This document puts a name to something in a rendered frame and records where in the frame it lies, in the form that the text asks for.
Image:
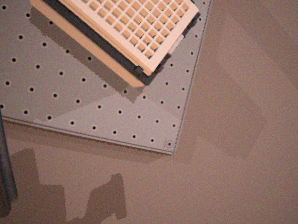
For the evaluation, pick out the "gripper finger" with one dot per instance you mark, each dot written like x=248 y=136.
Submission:
x=8 y=190

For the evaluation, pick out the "grey perforated base plate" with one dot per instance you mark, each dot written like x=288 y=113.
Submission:
x=49 y=80

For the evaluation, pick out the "pale pink well plate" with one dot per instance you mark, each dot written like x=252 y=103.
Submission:
x=131 y=44

